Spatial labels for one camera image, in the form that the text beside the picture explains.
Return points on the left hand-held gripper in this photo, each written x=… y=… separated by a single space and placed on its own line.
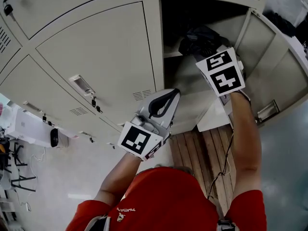
x=134 y=138

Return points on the grey metal locker cabinet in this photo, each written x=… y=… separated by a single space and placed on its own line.
x=96 y=44

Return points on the grey open locker door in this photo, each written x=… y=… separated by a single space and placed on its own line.
x=272 y=68

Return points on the black bag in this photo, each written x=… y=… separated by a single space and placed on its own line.
x=285 y=25

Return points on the white appliance box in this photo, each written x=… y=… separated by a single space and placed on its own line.
x=26 y=129

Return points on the black cylinder device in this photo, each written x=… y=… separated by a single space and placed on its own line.
x=55 y=137

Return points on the person's left forearm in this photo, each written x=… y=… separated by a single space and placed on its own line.
x=118 y=177

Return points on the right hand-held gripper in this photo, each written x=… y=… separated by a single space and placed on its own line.
x=223 y=76

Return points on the red shirt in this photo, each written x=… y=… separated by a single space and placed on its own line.
x=168 y=201

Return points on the black metal stand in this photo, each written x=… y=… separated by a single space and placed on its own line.
x=18 y=174

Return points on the person's grey shoe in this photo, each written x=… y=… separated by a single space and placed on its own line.
x=159 y=166
x=185 y=170

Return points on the person's right forearm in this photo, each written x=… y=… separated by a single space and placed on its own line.
x=245 y=141

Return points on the wooden plank platform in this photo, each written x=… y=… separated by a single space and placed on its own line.
x=199 y=153

